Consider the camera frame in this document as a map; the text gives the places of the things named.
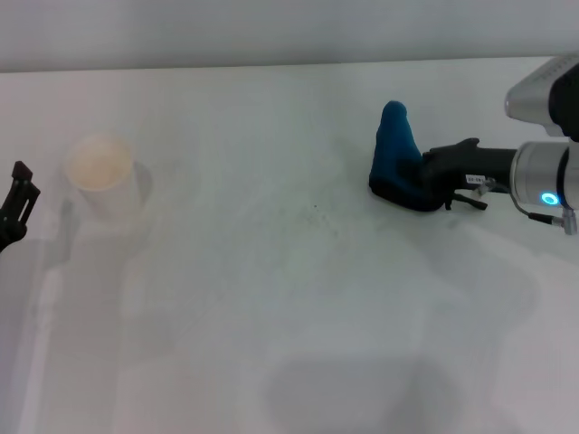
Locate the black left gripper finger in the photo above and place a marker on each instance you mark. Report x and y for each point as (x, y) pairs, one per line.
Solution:
(18, 208)
(21, 170)

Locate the white paper cup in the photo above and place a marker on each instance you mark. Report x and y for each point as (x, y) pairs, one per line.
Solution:
(101, 176)

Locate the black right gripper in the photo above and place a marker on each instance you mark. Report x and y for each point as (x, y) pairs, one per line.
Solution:
(490, 165)

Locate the blue rag with black trim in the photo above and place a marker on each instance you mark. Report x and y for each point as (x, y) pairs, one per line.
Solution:
(395, 158)

